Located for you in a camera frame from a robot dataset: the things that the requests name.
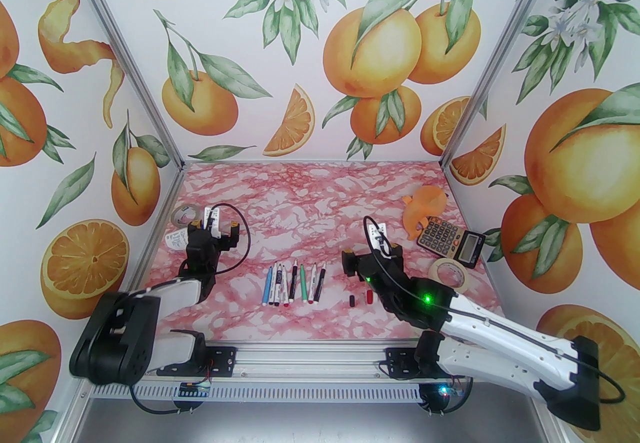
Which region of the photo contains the orange plush toy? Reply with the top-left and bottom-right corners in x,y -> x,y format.
402,185 -> 447,239

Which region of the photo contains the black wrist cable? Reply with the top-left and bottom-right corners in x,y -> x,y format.
363,216 -> 401,282
209,202 -> 251,276

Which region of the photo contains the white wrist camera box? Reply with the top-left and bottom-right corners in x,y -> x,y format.
367,222 -> 389,252
204,206 -> 224,240

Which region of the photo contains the black base cable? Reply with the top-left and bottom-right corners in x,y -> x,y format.
128,371 -> 212,416
419,371 -> 473,416

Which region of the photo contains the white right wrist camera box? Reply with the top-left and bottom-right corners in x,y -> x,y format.
367,222 -> 389,252

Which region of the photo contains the perforated metal strip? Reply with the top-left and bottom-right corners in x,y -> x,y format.
92,381 -> 426,401

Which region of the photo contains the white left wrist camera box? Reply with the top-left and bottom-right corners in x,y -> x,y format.
204,206 -> 224,240

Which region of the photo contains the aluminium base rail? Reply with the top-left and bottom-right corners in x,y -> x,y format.
75,326 -> 551,384

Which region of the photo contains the grey desk calculator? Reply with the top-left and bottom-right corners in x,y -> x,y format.
417,217 -> 486,264

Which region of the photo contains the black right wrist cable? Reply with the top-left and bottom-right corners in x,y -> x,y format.
363,216 -> 401,282

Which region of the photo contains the beige masking tape roll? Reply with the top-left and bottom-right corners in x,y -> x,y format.
429,258 -> 472,293

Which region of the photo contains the pink marble pattern mat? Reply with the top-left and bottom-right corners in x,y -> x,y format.
122,162 -> 503,343

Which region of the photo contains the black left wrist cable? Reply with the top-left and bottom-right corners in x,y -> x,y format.
209,202 -> 251,276

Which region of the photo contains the aluminium frame post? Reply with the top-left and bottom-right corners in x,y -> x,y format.
439,0 -> 571,169
52,0 -> 185,171

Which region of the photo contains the clear tape roll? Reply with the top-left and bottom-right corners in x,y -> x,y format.
171,204 -> 201,227

